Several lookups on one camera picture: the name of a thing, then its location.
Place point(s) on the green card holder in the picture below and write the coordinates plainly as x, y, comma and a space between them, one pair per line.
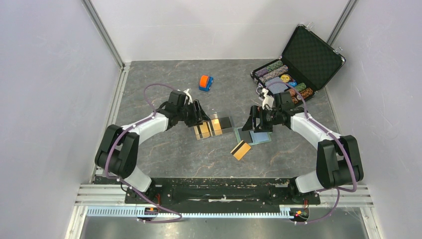
258, 137

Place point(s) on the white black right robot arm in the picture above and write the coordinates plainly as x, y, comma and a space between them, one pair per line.
338, 159

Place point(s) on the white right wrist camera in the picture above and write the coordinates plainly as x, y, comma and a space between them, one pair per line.
267, 99

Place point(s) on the blue orange card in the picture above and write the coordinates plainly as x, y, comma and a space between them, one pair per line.
205, 83

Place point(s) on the gold striped credit card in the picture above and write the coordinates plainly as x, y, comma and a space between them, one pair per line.
240, 150

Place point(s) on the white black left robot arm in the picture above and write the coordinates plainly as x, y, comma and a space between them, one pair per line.
118, 150

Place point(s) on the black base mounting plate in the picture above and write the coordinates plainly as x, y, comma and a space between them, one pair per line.
227, 195

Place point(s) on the clear tray with cards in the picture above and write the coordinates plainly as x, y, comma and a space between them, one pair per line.
220, 123

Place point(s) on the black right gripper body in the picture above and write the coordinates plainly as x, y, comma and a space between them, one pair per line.
268, 118

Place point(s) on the black credit card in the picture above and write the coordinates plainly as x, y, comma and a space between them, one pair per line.
245, 136

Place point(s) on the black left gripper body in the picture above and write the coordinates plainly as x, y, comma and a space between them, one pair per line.
189, 119

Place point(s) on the black poker chip case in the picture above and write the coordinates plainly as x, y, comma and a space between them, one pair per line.
309, 62

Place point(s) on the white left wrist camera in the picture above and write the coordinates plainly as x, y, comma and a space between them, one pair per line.
188, 99

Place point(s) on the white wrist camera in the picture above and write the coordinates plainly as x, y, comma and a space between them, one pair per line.
188, 99
267, 99

